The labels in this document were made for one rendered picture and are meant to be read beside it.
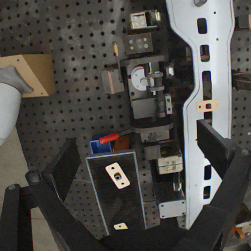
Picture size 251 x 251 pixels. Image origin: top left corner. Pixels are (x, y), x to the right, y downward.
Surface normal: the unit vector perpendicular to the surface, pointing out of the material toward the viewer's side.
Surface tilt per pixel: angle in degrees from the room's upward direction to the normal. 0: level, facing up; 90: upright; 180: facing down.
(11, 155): 0
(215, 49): 0
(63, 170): 90
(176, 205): 0
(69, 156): 90
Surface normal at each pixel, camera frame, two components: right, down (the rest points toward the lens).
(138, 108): -0.02, 0.34
